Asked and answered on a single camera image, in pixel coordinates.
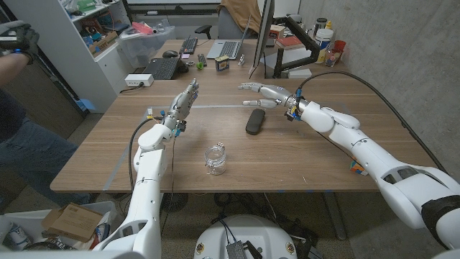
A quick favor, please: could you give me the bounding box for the person's right gloved hand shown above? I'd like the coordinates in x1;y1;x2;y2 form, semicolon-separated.
0;20;40;65

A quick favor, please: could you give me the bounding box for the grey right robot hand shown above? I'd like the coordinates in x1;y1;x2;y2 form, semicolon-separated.
237;82;302;115

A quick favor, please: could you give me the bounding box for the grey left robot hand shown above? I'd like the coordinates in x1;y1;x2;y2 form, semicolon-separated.
162;78;200;132

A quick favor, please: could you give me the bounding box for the person's right forearm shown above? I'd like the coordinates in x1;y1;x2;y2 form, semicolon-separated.
0;53;30;87

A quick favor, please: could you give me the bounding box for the black glasses case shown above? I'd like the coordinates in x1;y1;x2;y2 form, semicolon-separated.
245;108;267;136

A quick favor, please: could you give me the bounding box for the clear glass cup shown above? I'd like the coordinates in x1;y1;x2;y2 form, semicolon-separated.
204;142;227;176

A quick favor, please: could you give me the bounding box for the flat white box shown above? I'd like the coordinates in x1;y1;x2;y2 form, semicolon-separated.
287;68;313;80

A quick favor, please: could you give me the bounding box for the wide black keyboard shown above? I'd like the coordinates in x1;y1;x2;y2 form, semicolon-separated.
142;57;180;81

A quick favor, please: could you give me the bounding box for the white paper sheet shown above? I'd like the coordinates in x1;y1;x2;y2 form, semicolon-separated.
260;46;317;70

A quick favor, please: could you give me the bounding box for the white power strip box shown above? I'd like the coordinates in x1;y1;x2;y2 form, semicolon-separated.
124;73;155;88

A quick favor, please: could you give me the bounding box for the red book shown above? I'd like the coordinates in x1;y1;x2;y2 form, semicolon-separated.
275;35;306;50

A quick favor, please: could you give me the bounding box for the small yellow black box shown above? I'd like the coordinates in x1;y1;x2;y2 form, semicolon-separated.
214;55;231;72

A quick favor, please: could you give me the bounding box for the compact black keyboard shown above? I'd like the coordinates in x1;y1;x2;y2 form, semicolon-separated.
178;35;199;55

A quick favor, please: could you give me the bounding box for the orange white box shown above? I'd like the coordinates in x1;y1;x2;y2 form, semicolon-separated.
269;24;286;40

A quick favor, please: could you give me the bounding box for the computer monitor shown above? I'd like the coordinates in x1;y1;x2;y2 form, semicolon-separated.
249;0;276;76

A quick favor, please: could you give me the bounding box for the glass jar with bits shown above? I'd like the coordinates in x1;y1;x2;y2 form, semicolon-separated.
324;50;341;68

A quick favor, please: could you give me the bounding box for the silver laptop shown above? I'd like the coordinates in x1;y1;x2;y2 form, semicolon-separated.
206;16;252;60

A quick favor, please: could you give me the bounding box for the clear plastic storage bin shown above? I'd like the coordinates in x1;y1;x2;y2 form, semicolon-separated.
116;25;176;68

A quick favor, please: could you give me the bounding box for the green box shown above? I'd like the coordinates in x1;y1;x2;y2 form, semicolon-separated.
76;0;98;12

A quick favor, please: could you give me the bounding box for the white shelf cabinet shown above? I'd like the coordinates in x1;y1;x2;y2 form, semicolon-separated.
3;0;136;114

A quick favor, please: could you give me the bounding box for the grey office chair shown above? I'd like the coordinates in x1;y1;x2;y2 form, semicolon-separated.
195;6;259;40

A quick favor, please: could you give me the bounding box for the open cardboard box with items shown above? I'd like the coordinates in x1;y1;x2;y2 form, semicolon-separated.
88;30;119;55

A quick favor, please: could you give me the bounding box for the jar with black lid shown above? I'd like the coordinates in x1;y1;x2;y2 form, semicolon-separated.
313;17;328;37

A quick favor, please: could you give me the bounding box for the pink packet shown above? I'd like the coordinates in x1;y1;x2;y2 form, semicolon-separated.
131;21;158;36

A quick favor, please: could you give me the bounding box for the tan jacket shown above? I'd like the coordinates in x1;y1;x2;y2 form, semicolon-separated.
218;0;262;34

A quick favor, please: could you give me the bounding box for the black round fan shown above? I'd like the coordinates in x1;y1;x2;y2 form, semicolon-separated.
160;192;189;213

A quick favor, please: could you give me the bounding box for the multicolour puzzle cube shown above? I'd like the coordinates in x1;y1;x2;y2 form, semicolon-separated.
349;158;369;177

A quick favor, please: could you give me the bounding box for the person in blue jeans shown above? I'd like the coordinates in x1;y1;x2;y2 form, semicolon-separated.
0;89;91;213

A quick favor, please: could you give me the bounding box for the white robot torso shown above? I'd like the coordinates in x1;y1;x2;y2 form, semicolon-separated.
193;214;298;259

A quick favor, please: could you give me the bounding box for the flat brown cardboard box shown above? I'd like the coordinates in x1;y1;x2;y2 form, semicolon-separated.
41;202;104;243

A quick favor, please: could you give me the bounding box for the white plastic bin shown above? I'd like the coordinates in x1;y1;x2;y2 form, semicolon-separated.
0;200;118;252

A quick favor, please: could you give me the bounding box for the white printed can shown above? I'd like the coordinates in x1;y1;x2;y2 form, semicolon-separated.
6;222;29;249

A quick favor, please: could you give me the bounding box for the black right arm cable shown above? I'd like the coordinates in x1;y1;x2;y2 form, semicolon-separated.
295;70;449;176

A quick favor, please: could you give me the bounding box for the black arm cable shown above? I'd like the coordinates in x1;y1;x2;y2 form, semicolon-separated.
128;117;156;191
295;70;449;176

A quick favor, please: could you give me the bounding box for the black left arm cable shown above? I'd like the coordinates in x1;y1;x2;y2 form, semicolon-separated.
128;117;156;191

